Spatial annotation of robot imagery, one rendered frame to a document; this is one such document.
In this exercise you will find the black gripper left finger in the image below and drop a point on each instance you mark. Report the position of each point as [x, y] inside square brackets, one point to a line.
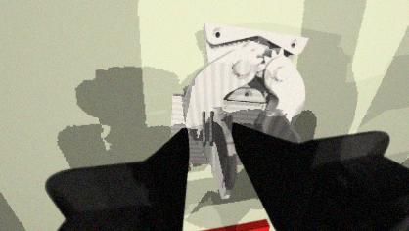
[159, 182]

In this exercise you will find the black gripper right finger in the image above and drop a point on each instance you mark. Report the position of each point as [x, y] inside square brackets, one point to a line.
[283, 173]

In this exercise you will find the red rectangular bar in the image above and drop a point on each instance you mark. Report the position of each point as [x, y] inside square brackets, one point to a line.
[260, 225]

